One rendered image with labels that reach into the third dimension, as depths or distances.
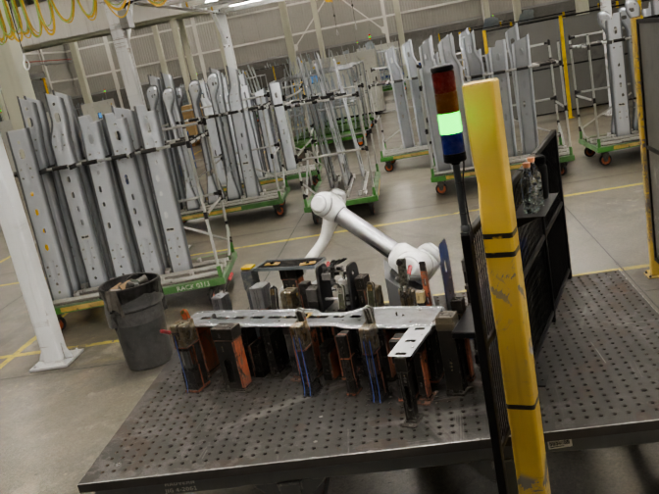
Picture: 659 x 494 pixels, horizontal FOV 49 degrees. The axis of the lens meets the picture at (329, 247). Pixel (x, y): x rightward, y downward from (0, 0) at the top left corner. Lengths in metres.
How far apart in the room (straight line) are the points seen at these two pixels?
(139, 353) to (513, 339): 4.02
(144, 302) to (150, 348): 0.40
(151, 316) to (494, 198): 4.03
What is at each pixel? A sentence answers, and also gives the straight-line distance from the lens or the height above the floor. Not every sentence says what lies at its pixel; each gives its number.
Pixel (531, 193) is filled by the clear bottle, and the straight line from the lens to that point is 2.90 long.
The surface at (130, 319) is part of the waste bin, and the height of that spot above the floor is 0.46.
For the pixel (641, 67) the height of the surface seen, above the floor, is 1.64.
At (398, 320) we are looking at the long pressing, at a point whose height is 1.00.
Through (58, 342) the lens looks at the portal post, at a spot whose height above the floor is 0.18.
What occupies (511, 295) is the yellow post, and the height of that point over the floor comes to 1.29.
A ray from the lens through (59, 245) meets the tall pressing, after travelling 7.73.
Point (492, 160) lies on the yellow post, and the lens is 2.37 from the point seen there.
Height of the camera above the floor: 2.18
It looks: 15 degrees down
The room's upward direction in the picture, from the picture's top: 11 degrees counter-clockwise
